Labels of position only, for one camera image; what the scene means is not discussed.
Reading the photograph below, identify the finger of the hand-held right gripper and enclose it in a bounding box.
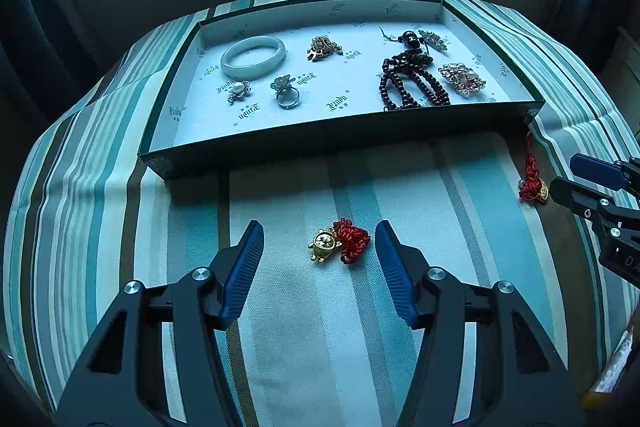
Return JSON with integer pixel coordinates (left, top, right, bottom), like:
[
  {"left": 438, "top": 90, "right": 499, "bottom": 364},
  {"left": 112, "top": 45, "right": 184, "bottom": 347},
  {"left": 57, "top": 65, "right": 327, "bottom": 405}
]
[
  {"left": 569, "top": 152, "right": 640, "bottom": 196},
  {"left": 549, "top": 177, "right": 640, "bottom": 233}
]

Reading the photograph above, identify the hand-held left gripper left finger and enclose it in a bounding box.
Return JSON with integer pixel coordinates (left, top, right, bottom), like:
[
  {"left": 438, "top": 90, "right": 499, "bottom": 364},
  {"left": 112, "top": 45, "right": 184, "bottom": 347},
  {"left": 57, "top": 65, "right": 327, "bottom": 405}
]
[{"left": 54, "top": 220, "right": 266, "bottom": 427}]

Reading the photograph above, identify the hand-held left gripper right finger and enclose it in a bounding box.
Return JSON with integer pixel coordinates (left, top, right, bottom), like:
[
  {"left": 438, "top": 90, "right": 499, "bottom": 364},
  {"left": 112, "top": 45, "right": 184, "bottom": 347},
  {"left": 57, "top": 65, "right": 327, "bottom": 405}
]
[{"left": 374, "top": 220, "right": 586, "bottom": 427}]

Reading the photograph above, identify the red knotted cord charm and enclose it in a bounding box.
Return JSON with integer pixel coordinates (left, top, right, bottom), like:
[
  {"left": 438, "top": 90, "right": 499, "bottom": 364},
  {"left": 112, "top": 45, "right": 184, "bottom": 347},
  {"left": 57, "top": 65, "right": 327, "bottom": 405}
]
[{"left": 518, "top": 131, "right": 549, "bottom": 205}]

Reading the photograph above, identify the gold charm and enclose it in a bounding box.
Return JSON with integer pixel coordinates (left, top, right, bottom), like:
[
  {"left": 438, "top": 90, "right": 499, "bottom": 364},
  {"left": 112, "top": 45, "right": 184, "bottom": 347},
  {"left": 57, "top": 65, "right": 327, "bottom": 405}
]
[{"left": 307, "top": 218, "right": 372, "bottom": 265}]

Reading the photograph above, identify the silver rhinestone brooch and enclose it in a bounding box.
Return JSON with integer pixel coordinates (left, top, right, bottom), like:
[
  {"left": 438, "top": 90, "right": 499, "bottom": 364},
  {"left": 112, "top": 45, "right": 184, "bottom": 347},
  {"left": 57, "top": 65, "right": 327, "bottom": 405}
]
[{"left": 438, "top": 62, "right": 487, "bottom": 96}]

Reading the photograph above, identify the green box with white lining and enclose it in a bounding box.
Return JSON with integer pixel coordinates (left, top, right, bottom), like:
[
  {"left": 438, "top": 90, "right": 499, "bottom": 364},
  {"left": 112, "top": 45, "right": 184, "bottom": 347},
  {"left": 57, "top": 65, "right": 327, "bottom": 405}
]
[{"left": 137, "top": 0, "right": 546, "bottom": 180}]

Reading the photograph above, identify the striped cloth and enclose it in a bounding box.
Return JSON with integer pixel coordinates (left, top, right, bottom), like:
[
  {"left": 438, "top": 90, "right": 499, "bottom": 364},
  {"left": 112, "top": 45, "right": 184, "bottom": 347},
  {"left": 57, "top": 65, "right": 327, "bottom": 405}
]
[{"left": 2, "top": 0, "right": 640, "bottom": 427}]

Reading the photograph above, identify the small pearl flower brooch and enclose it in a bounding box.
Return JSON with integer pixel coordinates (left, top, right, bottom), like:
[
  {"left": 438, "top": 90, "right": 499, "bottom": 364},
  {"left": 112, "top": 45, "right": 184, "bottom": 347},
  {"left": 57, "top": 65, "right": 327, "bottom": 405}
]
[{"left": 226, "top": 80, "right": 252, "bottom": 105}]

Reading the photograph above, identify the pale jade bangle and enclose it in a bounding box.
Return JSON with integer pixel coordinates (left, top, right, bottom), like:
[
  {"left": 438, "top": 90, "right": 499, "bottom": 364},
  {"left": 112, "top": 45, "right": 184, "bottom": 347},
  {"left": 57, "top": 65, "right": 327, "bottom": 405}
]
[{"left": 220, "top": 35, "right": 287, "bottom": 80}]

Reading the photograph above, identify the silver butterfly ring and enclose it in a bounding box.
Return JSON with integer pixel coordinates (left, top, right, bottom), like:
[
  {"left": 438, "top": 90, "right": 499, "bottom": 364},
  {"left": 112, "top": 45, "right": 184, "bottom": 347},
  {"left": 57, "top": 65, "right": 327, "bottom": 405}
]
[{"left": 270, "top": 73, "right": 301, "bottom": 110}]

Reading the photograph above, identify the dark red bead bracelet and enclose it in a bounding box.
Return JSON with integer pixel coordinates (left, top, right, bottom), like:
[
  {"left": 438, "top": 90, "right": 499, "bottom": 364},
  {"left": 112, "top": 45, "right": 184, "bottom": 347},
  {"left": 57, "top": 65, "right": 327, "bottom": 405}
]
[{"left": 377, "top": 27, "right": 452, "bottom": 112}]

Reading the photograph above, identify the gold chain necklace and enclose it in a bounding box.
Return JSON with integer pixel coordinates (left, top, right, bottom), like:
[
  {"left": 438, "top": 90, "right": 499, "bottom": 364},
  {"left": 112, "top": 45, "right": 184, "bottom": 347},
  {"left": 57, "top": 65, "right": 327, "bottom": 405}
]
[{"left": 306, "top": 35, "right": 345, "bottom": 62}]

